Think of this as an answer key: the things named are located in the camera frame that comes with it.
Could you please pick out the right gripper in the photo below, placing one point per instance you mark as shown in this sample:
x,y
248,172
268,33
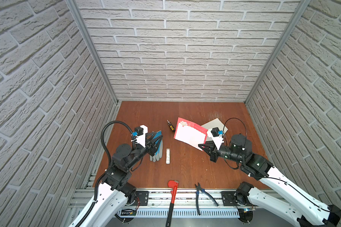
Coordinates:
x,y
213,153

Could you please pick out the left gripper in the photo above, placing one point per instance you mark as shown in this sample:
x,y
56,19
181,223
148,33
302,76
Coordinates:
x,y
153,146

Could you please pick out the pink white letter card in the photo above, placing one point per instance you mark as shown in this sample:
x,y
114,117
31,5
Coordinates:
x,y
190,133

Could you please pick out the cream envelope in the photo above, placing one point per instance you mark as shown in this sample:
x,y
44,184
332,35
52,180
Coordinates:
x,y
215,123

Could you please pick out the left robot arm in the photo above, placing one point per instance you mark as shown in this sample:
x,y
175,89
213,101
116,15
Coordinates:
x,y
113,191

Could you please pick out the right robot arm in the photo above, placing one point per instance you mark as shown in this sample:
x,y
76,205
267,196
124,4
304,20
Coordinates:
x,y
297,207

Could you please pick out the blue grey work glove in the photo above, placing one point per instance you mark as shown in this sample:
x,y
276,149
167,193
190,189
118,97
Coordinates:
x,y
158,137

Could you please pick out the white glue stick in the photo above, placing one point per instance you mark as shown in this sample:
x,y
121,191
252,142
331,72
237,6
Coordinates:
x,y
168,155

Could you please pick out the black yellow stubby screwdriver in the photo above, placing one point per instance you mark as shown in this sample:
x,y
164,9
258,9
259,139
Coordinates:
x,y
171,126

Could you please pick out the red pipe wrench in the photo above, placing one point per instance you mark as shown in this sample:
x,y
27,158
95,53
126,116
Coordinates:
x,y
173,184

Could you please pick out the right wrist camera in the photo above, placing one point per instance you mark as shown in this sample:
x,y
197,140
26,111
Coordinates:
x,y
217,137

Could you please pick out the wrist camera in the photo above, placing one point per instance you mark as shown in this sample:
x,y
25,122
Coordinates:
x,y
139,135
217,137

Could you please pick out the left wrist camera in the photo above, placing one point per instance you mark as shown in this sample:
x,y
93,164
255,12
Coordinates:
x,y
139,135

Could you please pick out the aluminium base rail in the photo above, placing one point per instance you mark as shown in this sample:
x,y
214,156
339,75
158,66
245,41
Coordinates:
x,y
151,203

